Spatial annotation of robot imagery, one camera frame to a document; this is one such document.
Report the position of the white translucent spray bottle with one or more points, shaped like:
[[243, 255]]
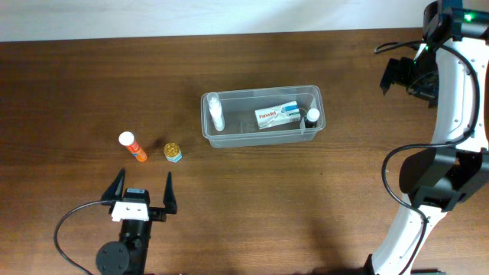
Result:
[[215, 110]]

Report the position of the clear plastic container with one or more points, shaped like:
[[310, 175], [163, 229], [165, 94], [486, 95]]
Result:
[[241, 129]]

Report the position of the white Panadol medicine box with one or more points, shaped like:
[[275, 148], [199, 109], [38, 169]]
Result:
[[277, 115]]

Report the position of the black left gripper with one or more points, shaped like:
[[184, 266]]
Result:
[[157, 211]]

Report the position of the orange tube white cap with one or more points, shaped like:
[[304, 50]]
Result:
[[127, 139]]

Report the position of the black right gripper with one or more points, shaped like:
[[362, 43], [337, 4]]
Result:
[[392, 71]]

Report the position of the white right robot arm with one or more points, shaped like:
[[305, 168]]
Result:
[[449, 71]]

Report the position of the small jar gold lid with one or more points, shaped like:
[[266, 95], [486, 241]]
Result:
[[172, 152]]

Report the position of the dark bottle white cap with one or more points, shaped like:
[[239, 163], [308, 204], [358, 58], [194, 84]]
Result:
[[312, 117]]

